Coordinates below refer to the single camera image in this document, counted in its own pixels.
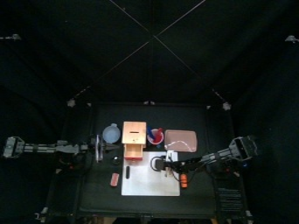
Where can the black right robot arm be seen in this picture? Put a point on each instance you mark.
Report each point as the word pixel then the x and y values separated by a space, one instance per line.
pixel 217 156

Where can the red-fronted wooden drawer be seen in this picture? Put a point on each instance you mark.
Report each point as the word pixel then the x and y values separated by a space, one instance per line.
pixel 133 151

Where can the white cutting board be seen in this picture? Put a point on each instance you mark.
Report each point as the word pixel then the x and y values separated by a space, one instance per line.
pixel 149 183

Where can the grey metal corner bracket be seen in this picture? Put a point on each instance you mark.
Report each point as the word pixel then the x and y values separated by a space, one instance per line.
pixel 148 102
pixel 291 38
pixel 225 106
pixel 71 103
pixel 14 37

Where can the light wooden box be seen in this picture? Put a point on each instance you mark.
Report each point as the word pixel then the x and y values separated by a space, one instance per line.
pixel 133 137

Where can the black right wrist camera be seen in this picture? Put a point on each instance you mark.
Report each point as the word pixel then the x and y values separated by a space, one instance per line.
pixel 157 164

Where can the red plastic cup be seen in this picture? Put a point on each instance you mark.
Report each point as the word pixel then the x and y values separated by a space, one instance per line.
pixel 156 141

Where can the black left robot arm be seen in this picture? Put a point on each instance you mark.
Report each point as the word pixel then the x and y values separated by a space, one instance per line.
pixel 42 148

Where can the black labelled equipment box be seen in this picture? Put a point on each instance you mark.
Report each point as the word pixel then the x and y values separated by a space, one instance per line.
pixel 229 198

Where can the pale blue bowl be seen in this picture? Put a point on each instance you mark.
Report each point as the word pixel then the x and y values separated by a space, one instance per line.
pixel 111 134

